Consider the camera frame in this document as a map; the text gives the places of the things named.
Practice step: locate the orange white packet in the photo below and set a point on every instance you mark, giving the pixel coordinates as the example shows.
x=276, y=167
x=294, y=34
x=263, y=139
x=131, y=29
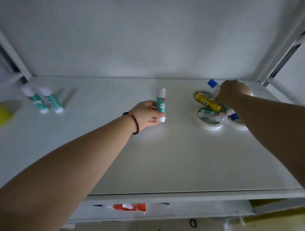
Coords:
x=129, y=207

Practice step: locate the white metal shelf rack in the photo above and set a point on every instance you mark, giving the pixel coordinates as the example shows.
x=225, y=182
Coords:
x=190, y=196

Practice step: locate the person's right forearm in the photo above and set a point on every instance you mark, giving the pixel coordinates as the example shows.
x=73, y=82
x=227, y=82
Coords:
x=274, y=126

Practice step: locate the yellow glue stick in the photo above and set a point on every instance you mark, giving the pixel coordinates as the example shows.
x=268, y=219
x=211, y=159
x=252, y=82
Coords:
x=207, y=101

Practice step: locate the teal white glue stick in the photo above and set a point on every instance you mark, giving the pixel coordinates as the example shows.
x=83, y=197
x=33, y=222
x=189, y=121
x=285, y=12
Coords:
x=161, y=102
x=209, y=112
x=35, y=100
x=53, y=101

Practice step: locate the person's right fingers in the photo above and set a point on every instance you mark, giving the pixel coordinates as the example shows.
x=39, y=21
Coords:
x=244, y=89

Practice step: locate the person's right hand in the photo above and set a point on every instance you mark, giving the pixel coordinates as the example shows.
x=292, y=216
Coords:
x=230, y=91

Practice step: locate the person's left hand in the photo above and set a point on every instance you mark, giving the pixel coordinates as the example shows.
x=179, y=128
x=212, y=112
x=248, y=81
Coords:
x=143, y=115

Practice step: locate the person's left thumb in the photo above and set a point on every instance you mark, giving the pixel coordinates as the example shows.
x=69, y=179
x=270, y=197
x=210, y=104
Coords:
x=149, y=104

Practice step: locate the person's left forearm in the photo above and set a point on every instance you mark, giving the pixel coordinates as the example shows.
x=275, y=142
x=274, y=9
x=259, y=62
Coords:
x=62, y=171

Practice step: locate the clear liquid glue bottle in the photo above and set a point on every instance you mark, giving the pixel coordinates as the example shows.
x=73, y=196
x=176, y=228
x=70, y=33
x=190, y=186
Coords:
x=212, y=117

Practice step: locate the white tape roll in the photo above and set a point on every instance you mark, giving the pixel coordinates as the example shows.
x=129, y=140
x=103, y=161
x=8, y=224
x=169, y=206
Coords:
x=209, y=126
x=238, y=125
x=196, y=100

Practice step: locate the yellow round object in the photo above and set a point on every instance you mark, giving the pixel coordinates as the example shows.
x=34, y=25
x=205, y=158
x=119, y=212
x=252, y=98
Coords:
x=4, y=115

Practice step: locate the blue capped glue bottle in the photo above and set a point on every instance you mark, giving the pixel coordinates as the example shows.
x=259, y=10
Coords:
x=212, y=83
x=234, y=116

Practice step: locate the blue white pen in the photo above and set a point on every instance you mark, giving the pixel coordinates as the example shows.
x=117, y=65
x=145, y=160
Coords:
x=102, y=206

